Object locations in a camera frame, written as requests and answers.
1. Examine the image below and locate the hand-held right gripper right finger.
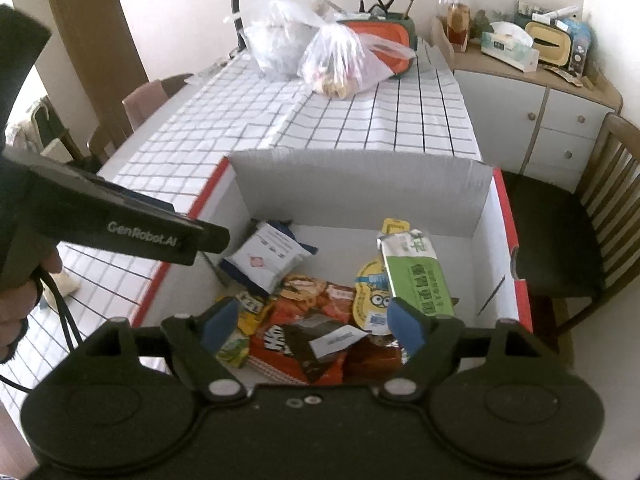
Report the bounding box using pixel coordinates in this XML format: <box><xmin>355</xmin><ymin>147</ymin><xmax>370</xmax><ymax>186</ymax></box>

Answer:
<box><xmin>377</xmin><ymin>297</ymin><xmax>559</xmax><ymax>404</ymax></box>

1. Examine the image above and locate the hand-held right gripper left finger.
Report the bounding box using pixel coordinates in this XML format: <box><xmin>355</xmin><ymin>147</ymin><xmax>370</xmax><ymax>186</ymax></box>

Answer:
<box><xmin>75</xmin><ymin>296</ymin><xmax>247</xmax><ymax>404</ymax></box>

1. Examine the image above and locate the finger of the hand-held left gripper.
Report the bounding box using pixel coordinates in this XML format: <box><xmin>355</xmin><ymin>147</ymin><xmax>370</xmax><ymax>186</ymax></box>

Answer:
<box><xmin>75</xmin><ymin>169</ymin><xmax>232</xmax><ymax>256</ymax></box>

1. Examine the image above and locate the green and white snack packet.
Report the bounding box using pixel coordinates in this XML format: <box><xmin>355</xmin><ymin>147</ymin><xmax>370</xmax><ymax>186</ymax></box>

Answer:
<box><xmin>376</xmin><ymin>229</ymin><xmax>457</xmax><ymax>319</ymax></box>

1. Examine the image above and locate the red cartoon snack bag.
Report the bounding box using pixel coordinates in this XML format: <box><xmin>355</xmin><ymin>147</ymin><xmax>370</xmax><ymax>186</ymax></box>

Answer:
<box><xmin>247</xmin><ymin>305</ymin><xmax>351</xmax><ymax>387</ymax></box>

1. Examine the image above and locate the red and white cardboard box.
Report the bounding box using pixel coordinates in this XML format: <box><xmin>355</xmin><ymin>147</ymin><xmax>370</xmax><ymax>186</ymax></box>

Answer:
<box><xmin>131</xmin><ymin>148</ymin><xmax>534</xmax><ymax>362</ymax></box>

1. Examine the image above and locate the clear plastic bag of snacks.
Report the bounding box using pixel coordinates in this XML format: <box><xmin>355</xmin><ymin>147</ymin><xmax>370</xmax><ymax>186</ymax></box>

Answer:
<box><xmin>298</xmin><ymin>22</ymin><xmax>417</xmax><ymax>99</ymax></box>

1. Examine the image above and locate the person's left hand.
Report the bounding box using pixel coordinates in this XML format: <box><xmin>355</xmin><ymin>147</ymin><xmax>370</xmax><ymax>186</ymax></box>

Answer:
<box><xmin>0</xmin><ymin>249</ymin><xmax>64</xmax><ymax>364</ymax></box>

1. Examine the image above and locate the green and yellow snack packet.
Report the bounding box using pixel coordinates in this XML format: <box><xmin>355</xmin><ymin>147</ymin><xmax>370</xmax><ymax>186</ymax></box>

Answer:
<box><xmin>215</xmin><ymin>332</ymin><xmax>251</xmax><ymax>369</ymax></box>

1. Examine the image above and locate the yellow cartoon jelly cup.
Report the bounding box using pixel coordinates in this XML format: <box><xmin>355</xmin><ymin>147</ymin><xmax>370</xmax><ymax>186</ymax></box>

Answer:
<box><xmin>352</xmin><ymin>257</ymin><xmax>397</xmax><ymax>334</ymax></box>

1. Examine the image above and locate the dark red snack packet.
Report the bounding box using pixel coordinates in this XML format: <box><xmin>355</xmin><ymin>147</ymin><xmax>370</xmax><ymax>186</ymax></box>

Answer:
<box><xmin>344</xmin><ymin>334</ymin><xmax>407</xmax><ymax>382</ymax></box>

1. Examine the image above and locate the white and blue snack packet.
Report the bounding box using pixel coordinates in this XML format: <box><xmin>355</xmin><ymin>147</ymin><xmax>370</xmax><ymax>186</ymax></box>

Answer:
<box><xmin>222</xmin><ymin>219</ymin><xmax>319</xmax><ymax>297</ymax></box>

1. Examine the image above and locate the small red snack packet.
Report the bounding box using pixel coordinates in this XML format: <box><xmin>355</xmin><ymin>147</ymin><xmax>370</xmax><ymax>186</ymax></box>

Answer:
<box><xmin>324</xmin><ymin>282</ymin><xmax>359</xmax><ymax>322</ymax></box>

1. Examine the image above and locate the small round white snack pack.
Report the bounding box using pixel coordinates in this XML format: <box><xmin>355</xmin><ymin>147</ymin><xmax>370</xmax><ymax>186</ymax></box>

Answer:
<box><xmin>42</xmin><ymin>271</ymin><xmax>82</xmax><ymax>312</ymax></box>

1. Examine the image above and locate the orange snack packet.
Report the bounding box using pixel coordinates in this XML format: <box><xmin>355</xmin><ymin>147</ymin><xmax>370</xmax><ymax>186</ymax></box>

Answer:
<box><xmin>272</xmin><ymin>274</ymin><xmax>327</xmax><ymax>317</ymax></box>

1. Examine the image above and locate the wooden chair with pink cushion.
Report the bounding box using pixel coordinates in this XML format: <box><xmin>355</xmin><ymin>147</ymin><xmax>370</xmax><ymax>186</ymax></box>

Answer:
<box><xmin>87</xmin><ymin>73</ymin><xmax>194</xmax><ymax>167</ymax></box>

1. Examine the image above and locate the black triangular snack packet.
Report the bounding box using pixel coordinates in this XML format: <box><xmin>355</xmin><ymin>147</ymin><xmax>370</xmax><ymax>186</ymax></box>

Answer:
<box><xmin>284</xmin><ymin>309</ymin><xmax>367</xmax><ymax>384</ymax></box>

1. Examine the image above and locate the pink chair cushion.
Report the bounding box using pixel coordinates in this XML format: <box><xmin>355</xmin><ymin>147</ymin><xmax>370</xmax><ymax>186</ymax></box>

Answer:
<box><xmin>122</xmin><ymin>81</ymin><xmax>167</xmax><ymax>132</ymax></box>

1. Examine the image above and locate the wooden chair with dark seat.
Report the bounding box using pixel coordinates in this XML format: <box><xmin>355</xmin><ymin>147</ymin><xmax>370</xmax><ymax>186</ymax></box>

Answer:
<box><xmin>499</xmin><ymin>112</ymin><xmax>640</xmax><ymax>334</ymax></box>

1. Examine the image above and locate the brown wooden door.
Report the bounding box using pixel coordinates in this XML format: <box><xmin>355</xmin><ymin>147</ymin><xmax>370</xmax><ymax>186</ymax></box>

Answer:
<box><xmin>42</xmin><ymin>0</ymin><xmax>152</xmax><ymax>152</ymax></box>

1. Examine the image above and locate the large clear plastic bag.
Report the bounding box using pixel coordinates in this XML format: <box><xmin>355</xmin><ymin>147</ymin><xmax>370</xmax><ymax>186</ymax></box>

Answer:
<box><xmin>242</xmin><ymin>0</ymin><xmax>332</xmax><ymax>82</ymax></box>

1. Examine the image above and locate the white and wood cabinet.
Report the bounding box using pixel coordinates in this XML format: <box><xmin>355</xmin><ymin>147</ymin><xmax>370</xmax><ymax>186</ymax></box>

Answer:
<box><xmin>430</xmin><ymin>24</ymin><xmax>624</xmax><ymax>194</ymax></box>

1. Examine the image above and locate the orange and green container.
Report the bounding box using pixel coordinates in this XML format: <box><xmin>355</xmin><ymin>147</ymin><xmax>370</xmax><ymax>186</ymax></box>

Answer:
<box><xmin>336</xmin><ymin>12</ymin><xmax>418</xmax><ymax>79</ymax></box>

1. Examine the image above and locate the green and white tissue box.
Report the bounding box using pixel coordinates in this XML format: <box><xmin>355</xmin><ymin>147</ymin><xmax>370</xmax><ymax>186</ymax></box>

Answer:
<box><xmin>480</xmin><ymin>21</ymin><xmax>541</xmax><ymax>72</ymax></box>

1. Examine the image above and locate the amber liquid bottle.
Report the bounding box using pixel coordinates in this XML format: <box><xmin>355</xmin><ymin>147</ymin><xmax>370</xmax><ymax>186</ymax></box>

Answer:
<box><xmin>446</xmin><ymin>2</ymin><xmax>472</xmax><ymax>54</ymax></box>

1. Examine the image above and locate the yellow tissue holder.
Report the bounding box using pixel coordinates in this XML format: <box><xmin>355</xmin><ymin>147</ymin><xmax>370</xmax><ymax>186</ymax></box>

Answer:
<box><xmin>524</xmin><ymin>19</ymin><xmax>574</xmax><ymax>67</ymax></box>

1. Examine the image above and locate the blue patterned box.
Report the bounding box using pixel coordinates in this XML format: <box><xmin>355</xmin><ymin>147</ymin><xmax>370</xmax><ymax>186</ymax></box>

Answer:
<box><xmin>562</xmin><ymin>18</ymin><xmax>594</xmax><ymax>79</ymax></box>

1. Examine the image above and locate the white tube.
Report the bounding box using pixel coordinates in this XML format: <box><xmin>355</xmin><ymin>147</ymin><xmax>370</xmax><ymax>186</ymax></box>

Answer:
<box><xmin>542</xmin><ymin>5</ymin><xmax>582</xmax><ymax>22</ymax></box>

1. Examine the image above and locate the black cable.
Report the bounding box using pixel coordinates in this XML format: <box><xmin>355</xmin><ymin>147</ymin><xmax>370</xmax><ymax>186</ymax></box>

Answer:
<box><xmin>0</xmin><ymin>269</ymin><xmax>85</xmax><ymax>392</ymax></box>

